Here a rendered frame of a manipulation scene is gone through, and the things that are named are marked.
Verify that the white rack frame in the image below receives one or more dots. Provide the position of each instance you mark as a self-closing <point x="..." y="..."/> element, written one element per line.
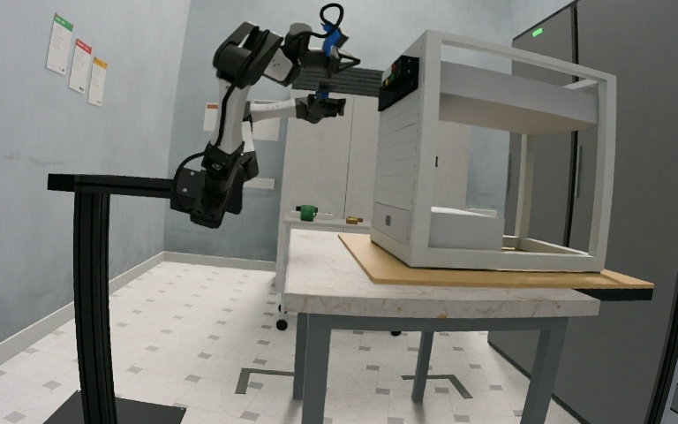
<point x="474" y="96"/>

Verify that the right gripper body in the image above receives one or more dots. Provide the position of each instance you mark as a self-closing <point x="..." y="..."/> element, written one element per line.
<point x="321" y="58"/>

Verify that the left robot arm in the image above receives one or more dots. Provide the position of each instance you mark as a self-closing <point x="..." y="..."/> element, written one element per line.
<point x="292" y="108"/>

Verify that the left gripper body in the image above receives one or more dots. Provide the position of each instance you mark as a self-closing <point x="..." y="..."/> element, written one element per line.
<point x="328" y="105"/>

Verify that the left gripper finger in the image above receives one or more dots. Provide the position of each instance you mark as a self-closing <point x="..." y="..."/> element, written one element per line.
<point x="341" y="104"/>
<point x="311" y="104"/>

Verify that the tan flat board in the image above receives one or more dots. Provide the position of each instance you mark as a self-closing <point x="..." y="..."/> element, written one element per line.
<point x="383" y="267"/>

